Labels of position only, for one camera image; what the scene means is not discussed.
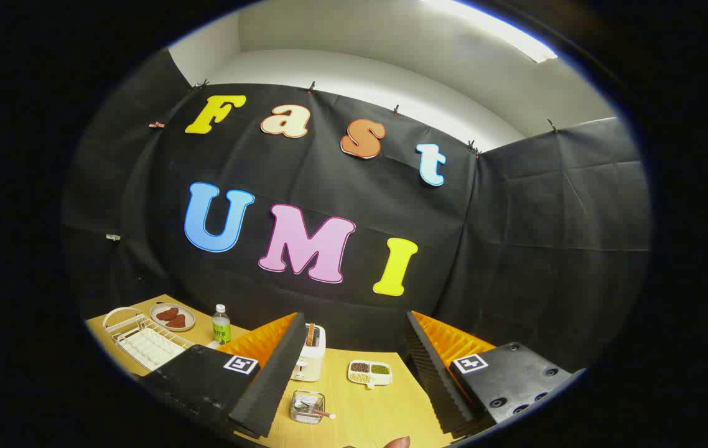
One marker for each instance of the brown bread slice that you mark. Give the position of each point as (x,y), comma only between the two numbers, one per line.
(310,335)

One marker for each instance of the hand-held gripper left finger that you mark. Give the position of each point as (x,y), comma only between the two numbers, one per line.
(270,379)

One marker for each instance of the white toaster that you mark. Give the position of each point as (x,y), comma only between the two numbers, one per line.
(312,364)

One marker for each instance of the white divided bean dish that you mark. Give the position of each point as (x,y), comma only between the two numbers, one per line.
(386,377)

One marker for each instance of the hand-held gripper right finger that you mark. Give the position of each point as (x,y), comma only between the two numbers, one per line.
(432,373)

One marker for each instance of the clear green label bottle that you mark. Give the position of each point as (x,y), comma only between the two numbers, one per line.
(221,330)

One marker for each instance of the small plate with meat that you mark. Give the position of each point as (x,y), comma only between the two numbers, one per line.
(187,323)

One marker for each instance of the reddish brown meat piece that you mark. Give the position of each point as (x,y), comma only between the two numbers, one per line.
(167,313)
(176,321)

